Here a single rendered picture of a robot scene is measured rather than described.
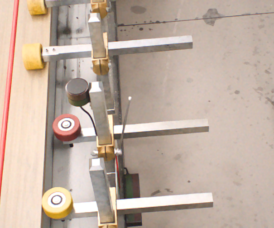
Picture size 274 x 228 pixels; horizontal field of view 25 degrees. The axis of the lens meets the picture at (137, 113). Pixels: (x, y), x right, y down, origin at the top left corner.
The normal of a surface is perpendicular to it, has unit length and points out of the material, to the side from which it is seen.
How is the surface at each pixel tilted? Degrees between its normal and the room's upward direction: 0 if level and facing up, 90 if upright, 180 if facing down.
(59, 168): 0
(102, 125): 90
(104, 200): 90
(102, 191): 90
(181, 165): 0
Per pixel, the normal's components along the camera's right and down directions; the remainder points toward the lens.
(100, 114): 0.06, 0.78
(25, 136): -0.07, -0.62
